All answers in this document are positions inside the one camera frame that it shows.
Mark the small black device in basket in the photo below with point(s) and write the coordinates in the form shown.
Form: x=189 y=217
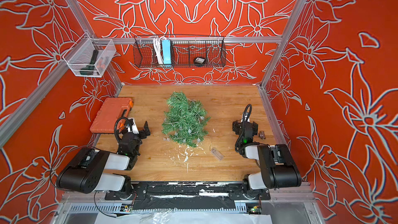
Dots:
x=199 y=61

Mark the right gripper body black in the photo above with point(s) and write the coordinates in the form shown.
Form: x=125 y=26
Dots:
x=237 y=126

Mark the light blue box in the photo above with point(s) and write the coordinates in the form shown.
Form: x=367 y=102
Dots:
x=166 y=48

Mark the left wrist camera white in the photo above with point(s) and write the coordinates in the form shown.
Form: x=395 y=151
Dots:
x=131 y=126

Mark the dark green handled tool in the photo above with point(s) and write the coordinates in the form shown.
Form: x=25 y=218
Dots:
x=89 y=69

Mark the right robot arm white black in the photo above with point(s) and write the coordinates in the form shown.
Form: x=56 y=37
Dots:
x=277 y=166

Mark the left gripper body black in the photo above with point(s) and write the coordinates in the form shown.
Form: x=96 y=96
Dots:
x=141 y=136

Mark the orange plastic tool case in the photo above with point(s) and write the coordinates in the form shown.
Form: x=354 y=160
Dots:
x=112 y=109

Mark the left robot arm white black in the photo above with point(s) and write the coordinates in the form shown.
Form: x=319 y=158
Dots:
x=85 y=173

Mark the clear battery pack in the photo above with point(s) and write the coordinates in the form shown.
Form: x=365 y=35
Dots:
x=217 y=154

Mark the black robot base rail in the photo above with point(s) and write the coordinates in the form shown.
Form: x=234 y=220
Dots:
x=235 y=190

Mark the small green christmas tree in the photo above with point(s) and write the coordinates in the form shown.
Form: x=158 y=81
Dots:
x=185 y=118

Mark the clear acrylic wall bin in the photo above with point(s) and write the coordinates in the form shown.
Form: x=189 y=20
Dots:
x=79 y=55

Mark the black wire wall basket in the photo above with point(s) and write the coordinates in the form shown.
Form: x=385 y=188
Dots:
x=148 y=52

